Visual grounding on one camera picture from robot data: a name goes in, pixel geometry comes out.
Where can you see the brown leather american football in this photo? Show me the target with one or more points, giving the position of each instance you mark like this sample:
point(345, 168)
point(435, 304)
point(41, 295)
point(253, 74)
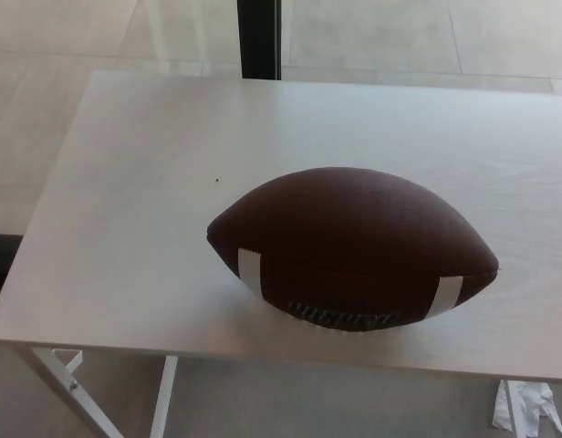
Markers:
point(354, 237)

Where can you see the black vertical pillar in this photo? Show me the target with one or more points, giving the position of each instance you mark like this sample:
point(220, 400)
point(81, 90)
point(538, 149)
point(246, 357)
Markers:
point(259, 36)

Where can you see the dark low object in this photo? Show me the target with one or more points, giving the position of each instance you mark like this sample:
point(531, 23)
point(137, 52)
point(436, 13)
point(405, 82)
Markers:
point(0, 260)

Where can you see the white metal table leg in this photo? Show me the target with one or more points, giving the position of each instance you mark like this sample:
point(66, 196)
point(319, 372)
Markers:
point(512, 410)

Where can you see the white crumpled cloth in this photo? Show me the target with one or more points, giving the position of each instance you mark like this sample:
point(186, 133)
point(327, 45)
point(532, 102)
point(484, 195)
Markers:
point(534, 401)

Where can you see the white metal table frame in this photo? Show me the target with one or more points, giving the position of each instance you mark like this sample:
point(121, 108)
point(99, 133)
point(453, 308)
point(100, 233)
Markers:
point(164, 401)

